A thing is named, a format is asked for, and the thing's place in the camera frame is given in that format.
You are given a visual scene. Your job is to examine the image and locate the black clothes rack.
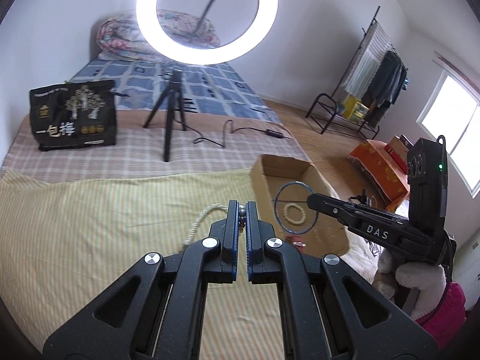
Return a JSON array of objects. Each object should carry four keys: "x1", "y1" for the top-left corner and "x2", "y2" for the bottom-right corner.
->
[{"x1": 306, "y1": 13, "x2": 409, "y2": 139}]

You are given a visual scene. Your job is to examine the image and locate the dark blue hoop bangle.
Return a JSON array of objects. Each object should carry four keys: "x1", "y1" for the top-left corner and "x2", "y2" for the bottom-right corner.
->
[{"x1": 272, "y1": 180, "x2": 319, "y2": 236}]

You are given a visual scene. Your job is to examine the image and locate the black tripod stand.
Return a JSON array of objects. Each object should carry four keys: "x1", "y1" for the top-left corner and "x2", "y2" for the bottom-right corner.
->
[{"x1": 143, "y1": 67, "x2": 186, "y2": 163}]

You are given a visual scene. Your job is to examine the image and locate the orange cloth covered table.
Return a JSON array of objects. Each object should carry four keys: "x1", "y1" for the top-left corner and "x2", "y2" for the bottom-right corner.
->
[{"x1": 347, "y1": 140, "x2": 410, "y2": 213}]

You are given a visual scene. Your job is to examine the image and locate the window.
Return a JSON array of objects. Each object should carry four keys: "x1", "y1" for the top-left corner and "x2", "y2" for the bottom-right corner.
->
[{"x1": 416, "y1": 72, "x2": 480, "y2": 197}]

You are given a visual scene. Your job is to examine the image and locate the yellow striped blanket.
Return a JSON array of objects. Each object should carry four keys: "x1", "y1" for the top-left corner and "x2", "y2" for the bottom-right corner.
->
[{"x1": 1, "y1": 169, "x2": 285, "y2": 359}]

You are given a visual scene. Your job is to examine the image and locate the black ring light cable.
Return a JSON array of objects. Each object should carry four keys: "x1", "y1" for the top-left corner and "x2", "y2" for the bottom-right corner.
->
[{"x1": 184, "y1": 118, "x2": 271, "y2": 150}]

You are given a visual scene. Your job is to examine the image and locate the folded floral quilt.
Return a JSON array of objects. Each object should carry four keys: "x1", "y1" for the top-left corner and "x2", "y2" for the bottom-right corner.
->
[{"x1": 96, "y1": 9, "x2": 221, "y2": 63}]

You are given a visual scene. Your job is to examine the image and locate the cardboard box tray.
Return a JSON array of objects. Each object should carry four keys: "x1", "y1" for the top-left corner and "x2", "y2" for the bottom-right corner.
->
[{"x1": 250, "y1": 154, "x2": 349, "y2": 258}]

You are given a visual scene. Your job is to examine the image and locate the wooden box with book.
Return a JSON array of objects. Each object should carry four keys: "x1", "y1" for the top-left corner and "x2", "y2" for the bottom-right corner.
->
[{"x1": 385, "y1": 135, "x2": 413, "y2": 174}]

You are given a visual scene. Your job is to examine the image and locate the dark hanging clothes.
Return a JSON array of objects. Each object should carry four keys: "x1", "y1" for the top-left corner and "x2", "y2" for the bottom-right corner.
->
[{"x1": 362, "y1": 50, "x2": 408, "y2": 128}]

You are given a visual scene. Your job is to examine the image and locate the black inline cable remote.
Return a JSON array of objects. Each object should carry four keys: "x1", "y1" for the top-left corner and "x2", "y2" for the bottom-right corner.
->
[{"x1": 264, "y1": 129, "x2": 285, "y2": 139}]

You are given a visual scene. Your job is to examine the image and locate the red jewelry item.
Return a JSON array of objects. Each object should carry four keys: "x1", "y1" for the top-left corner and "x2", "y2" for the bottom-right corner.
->
[{"x1": 285, "y1": 235, "x2": 306, "y2": 251}]

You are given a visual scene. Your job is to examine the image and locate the blue checked bed sheet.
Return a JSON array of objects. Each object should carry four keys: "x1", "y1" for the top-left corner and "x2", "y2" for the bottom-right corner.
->
[{"x1": 69, "y1": 58, "x2": 283, "y2": 125}]

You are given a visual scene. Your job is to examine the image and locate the white fuzzy gloved hand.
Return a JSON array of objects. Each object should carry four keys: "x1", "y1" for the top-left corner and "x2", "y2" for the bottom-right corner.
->
[{"x1": 373, "y1": 249, "x2": 447, "y2": 320}]

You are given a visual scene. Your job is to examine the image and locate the yellow box on rack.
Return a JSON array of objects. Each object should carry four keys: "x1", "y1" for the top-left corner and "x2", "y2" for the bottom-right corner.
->
[{"x1": 343, "y1": 95, "x2": 368, "y2": 122}]

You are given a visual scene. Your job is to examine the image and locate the twisted pearl rope necklace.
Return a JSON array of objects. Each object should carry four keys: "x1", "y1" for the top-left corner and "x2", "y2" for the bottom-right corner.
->
[{"x1": 182, "y1": 202, "x2": 248, "y2": 251}]

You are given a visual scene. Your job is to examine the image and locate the black snack bag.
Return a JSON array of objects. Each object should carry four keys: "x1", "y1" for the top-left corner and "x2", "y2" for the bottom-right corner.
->
[{"x1": 29, "y1": 80, "x2": 117, "y2": 151}]

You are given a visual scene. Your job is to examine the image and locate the striped white towel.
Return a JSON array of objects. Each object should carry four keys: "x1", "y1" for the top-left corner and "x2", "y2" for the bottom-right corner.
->
[{"x1": 341, "y1": 20, "x2": 392, "y2": 99}]

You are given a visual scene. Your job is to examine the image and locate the cream bead bracelet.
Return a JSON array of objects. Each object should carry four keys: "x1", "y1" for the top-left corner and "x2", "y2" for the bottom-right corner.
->
[{"x1": 282, "y1": 202, "x2": 307, "y2": 227}]

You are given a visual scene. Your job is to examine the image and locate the beige plaid blanket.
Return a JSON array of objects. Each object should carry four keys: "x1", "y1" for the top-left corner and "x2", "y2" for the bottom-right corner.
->
[{"x1": 1, "y1": 111, "x2": 308, "y2": 183}]

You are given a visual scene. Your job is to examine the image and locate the white ring light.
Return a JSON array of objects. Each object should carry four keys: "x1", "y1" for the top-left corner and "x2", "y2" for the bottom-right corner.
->
[{"x1": 135, "y1": 0, "x2": 279, "y2": 65}]

